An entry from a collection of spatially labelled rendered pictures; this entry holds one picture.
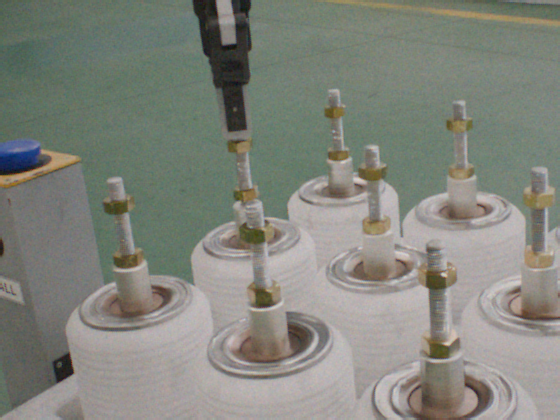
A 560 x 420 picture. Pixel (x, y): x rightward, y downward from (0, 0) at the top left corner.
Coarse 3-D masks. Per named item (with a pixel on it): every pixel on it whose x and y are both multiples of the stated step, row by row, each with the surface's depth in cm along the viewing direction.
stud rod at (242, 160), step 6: (240, 138) 66; (240, 156) 67; (246, 156) 67; (240, 162) 67; (246, 162) 67; (240, 168) 67; (246, 168) 67; (240, 174) 67; (246, 174) 67; (240, 180) 67; (246, 180) 67; (240, 186) 68; (246, 186) 67
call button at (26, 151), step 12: (0, 144) 72; (12, 144) 71; (24, 144) 71; (36, 144) 71; (0, 156) 69; (12, 156) 69; (24, 156) 70; (36, 156) 72; (0, 168) 70; (12, 168) 70
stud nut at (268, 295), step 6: (252, 282) 53; (276, 282) 53; (252, 288) 52; (270, 288) 52; (276, 288) 52; (252, 294) 52; (258, 294) 52; (264, 294) 52; (270, 294) 52; (276, 294) 52; (252, 300) 52; (258, 300) 52; (264, 300) 52; (270, 300) 52
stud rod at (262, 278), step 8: (248, 208) 50; (256, 208) 50; (248, 216) 51; (256, 216) 50; (248, 224) 51; (256, 224) 51; (256, 248) 51; (264, 248) 51; (256, 256) 51; (264, 256) 52; (256, 264) 52; (264, 264) 52; (256, 272) 52; (264, 272) 52; (256, 280) 52; (264, 280) 52; (264, 288) 52; (264, 304) 52
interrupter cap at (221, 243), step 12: (216, 228) 71; (228, 228) 71; (276, 228) 71; (288, 228) 70; (204, 240) 69; (216, 240) 69; (228, 240) 70; (276, 240) 68; (288, 240) 68; (216, 252) 67; (228, 252) 67; (240, 252) 67; (276, 252) 66
